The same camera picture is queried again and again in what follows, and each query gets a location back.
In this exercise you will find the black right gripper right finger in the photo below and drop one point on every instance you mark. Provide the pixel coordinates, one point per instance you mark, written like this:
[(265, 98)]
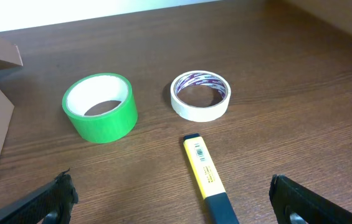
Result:
[(293, 203)]

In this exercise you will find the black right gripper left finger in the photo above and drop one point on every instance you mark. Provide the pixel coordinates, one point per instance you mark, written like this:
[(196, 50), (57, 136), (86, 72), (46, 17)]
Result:
[(51, 203)]

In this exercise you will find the green tape roll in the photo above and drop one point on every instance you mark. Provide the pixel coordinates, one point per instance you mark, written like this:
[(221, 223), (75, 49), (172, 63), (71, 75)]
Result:
[(95, 89)]

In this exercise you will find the white masking tape roll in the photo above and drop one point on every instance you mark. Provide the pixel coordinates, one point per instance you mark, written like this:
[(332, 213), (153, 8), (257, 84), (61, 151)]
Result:
[(204, 78)]

